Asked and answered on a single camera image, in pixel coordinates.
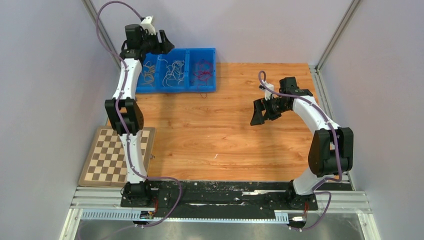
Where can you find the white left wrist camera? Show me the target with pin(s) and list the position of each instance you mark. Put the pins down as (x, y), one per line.
(146, 23)

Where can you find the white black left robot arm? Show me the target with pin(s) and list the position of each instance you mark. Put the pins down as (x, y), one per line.
(124, 114)

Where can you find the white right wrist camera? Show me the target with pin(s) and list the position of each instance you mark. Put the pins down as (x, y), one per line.
(268, 90)

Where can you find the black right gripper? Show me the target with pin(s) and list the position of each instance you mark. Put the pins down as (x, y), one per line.
(261, 105)

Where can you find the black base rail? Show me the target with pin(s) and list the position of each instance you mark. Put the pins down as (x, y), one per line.
(215, 199)

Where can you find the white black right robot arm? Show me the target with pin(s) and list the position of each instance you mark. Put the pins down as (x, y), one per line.
(331, 149)

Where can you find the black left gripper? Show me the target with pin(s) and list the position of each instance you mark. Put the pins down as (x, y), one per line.
(163, 48)

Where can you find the blue three-compartment bin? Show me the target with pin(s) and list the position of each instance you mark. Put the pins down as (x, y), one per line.
(183, 70)

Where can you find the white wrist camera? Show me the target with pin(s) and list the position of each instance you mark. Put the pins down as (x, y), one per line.
(146, 23)
(268, 90)

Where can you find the wooden chessboard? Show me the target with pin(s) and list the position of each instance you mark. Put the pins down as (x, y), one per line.
(105, 165)

